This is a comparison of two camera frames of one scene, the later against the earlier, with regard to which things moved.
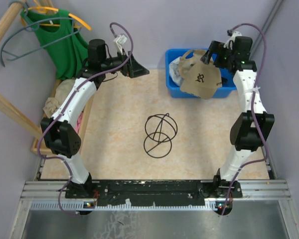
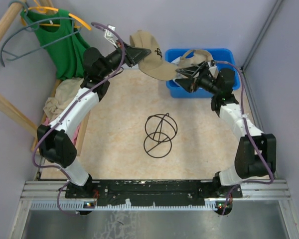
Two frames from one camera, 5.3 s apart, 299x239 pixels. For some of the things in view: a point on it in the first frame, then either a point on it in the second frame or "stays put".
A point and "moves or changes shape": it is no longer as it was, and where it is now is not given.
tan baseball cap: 186,64 stays put
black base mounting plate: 148,192 stays put
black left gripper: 132,68 to 132,54
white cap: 174,71 stays put
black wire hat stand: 160,129 stays put
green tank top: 61,40 stays put
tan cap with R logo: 203,80 moves or changes shape
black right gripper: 217,48 to 190,84
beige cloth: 52,104 stays put
